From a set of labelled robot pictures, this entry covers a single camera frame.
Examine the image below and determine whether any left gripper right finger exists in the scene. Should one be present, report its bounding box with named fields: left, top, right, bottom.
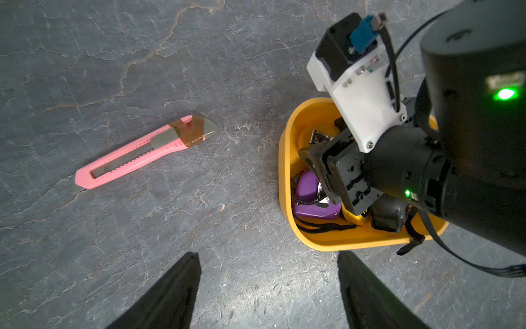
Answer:
left=338, top=251, right=428, bottom=329

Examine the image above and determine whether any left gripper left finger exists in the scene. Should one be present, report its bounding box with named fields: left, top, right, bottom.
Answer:
left=108, top=252, right=201, bottom=328

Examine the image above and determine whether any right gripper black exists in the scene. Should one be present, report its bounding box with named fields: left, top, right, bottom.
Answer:
left=299, top=128, right=383, bottom=216

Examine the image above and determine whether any purple tape measure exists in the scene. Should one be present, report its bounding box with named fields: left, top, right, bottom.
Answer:
left=292, top=170, right=342, bottom=220

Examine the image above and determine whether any yellow storage box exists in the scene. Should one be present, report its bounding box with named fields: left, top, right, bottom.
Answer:
left=278, top=97, right=449, bottom=252

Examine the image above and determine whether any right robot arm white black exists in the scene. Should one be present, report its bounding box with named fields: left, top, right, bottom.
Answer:
left=299, top=1, right=525, bottom=254

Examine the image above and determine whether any pink utility knife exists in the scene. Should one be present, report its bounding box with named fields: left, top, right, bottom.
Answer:
left=75, top=115, right=218, bottom=189

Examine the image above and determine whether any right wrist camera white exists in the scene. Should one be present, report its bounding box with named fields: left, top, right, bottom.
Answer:
left=307, top=12, right=409, bottom=154

